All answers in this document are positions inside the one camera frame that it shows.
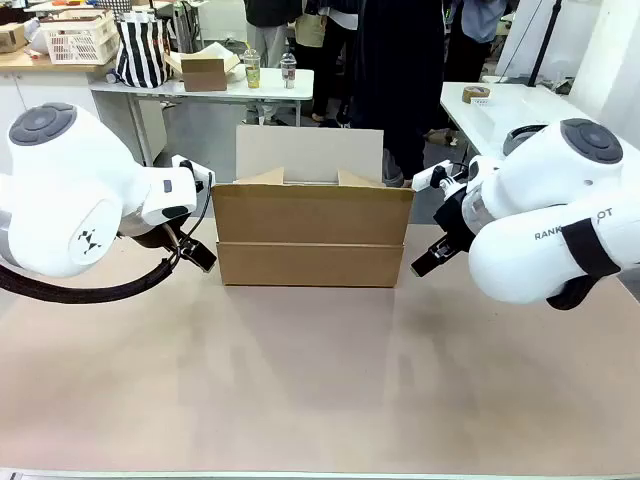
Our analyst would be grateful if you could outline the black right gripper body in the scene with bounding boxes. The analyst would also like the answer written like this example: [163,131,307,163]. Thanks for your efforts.
[431,183,475,252]

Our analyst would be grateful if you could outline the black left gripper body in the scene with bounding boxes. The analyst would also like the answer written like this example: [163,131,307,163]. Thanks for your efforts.
[121,223,182,250]

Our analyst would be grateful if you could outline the brown cardboard shipping box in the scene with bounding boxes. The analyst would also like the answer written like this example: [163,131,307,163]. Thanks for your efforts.
[211,124,417,289]

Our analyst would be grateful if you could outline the brown packing tape roll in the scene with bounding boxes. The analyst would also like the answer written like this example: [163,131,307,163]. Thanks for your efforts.
[461,85,492,106]

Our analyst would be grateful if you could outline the small open cardboard box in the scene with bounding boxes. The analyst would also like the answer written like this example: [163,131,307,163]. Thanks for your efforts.
[164,42,242,93]

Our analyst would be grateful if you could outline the person in dark sweatshirt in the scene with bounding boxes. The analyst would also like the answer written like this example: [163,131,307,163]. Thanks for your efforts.
[348,0,447,189]

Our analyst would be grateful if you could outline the white cabinet with wooden top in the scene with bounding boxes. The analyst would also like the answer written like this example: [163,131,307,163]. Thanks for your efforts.
[0,48,168,174]

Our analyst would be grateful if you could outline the black white striped bag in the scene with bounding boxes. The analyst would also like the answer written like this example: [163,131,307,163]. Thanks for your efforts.
[115,13,174,90]

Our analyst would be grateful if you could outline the plastic cup with yellow drink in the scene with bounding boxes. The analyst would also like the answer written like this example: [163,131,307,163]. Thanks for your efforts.
[242,48,263,90]

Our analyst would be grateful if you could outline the black tripod pole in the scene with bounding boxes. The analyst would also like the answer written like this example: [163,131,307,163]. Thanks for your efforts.
[527,0,565,87]

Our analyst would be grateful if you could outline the bystander in blue shirt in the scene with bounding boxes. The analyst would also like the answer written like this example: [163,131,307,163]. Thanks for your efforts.
[459,0,507,45]

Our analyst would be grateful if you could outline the clear water bottle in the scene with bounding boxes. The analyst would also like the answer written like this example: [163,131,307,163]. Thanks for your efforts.
[279,51,297,91]

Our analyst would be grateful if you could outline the white plastic crate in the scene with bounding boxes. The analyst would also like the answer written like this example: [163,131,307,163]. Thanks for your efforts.
[39,8,121,66]

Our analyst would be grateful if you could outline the bystander in beige top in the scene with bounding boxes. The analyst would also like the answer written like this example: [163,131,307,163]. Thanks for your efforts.
[293,0,362,130]

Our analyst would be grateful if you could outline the bystander in grey trousers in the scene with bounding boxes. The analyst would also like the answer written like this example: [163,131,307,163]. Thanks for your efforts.
[243,0,304,126]

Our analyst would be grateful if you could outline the small brown carton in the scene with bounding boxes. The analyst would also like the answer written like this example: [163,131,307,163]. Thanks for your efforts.
[0,21,28,54]

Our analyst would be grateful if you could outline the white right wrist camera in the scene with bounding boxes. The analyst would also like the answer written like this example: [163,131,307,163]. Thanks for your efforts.
[412,160,455,191]

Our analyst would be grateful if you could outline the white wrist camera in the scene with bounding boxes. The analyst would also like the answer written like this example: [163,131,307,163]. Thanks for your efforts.
[412,160,455,191]
[171,154,217,195]

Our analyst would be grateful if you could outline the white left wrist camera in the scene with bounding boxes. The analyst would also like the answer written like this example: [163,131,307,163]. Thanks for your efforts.
[171,154,217,195]

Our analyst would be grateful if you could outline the black right arm cable sleeve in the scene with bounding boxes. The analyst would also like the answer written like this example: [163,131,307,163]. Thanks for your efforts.
[546,217,622,312]

